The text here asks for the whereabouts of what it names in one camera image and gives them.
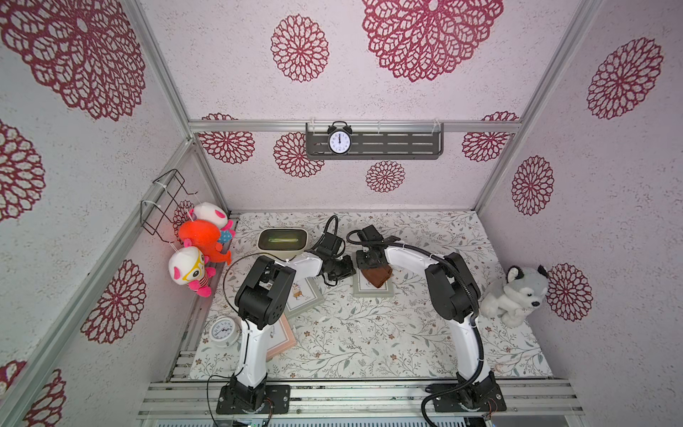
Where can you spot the grey husky plush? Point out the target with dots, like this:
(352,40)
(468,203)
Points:
(512,300)

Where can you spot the brown cloth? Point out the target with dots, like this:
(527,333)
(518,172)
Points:
(377,277)

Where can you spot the white round alarm clock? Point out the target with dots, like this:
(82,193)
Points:
(224,332)

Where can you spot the black alarm clock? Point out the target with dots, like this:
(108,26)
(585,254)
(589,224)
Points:
(339,137)

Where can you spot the black wire basket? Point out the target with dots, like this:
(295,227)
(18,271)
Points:
(157,214)

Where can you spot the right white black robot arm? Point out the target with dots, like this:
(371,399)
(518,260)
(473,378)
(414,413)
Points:
(453,292)

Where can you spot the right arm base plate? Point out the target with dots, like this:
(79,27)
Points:
(482,396)

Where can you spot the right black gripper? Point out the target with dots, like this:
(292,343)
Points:
(371,258)

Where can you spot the cream box with green lid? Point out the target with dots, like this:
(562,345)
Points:
(284,243)

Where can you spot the red plush toy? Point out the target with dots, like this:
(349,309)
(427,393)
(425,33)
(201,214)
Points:
(205,236)

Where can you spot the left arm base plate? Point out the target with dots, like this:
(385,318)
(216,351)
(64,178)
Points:
(265,398)

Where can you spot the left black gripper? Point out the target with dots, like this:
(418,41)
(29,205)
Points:
(349,269)

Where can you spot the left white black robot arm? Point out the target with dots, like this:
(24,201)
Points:
(261,299)

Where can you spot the white plush with yellow glasses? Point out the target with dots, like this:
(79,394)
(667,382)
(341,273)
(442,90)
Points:
(187,267)

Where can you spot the grey wall shelf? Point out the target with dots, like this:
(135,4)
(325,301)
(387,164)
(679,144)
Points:
(379,145)

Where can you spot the white pink plush top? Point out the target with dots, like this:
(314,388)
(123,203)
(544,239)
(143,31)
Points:
(209,212)

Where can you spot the pink picture frame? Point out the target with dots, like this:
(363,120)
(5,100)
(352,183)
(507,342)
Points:
(281,339)

